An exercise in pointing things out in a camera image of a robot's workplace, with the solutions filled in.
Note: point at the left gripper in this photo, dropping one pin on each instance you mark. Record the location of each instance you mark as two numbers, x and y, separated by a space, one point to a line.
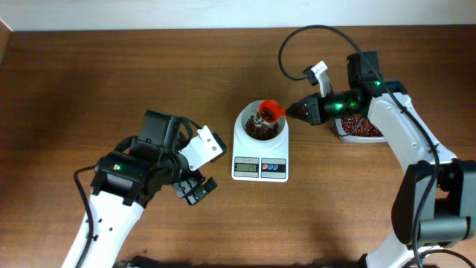
185 189

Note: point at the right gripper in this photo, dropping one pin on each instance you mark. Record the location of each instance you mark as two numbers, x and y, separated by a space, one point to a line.
314 109

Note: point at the orange measuring scoop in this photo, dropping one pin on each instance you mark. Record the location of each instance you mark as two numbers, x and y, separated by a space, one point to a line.
271 111

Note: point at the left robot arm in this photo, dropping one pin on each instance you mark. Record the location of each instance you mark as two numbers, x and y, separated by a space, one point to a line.
111 209

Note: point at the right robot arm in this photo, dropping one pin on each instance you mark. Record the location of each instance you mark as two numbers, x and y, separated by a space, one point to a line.
435 206

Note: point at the white digital kitchen scale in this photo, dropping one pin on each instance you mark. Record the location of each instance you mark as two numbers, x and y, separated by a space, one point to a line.
260 161

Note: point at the clear plastic bean container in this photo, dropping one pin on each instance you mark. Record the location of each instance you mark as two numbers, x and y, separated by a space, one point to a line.
337 130

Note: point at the red beans in bowl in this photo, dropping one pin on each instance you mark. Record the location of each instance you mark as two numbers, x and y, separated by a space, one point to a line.
257 128

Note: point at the white round bowl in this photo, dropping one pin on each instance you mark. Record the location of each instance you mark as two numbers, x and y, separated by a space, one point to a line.
252 109

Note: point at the red beans in container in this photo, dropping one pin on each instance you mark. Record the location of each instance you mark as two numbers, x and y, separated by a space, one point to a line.
359 126

